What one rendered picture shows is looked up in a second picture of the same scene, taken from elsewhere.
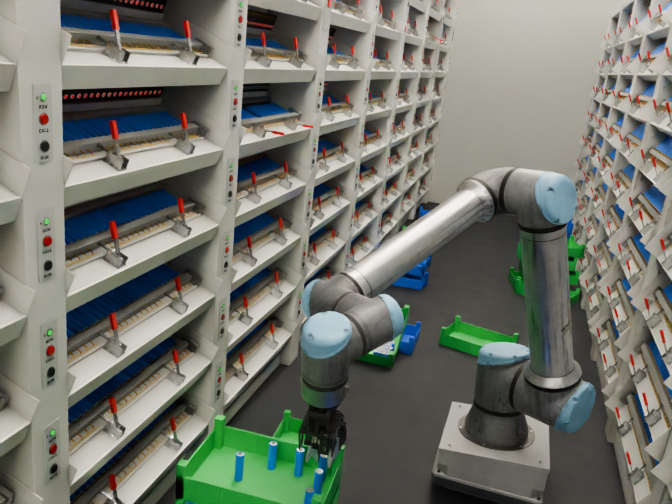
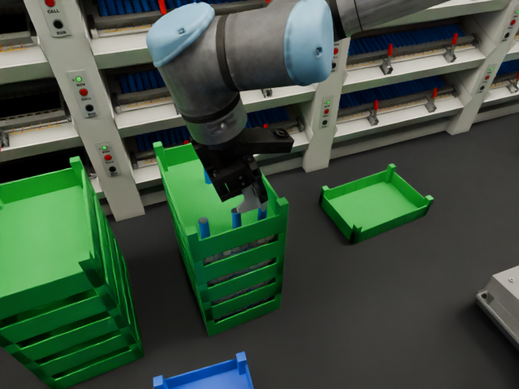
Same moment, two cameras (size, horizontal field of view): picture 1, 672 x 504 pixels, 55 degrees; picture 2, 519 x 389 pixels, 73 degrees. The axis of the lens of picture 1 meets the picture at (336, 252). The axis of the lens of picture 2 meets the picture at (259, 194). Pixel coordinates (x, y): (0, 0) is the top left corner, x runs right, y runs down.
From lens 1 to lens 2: 1.05 m
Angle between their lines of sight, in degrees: 53
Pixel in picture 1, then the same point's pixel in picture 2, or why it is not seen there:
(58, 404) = (81, 57)
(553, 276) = not seen: outside the picture
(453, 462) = (502, 299)
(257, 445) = not seen: hidden behind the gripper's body
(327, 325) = (176, 18)
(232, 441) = not seen: hidden behind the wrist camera
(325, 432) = (216, 172)
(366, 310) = (254, 14)
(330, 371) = (173, 91)
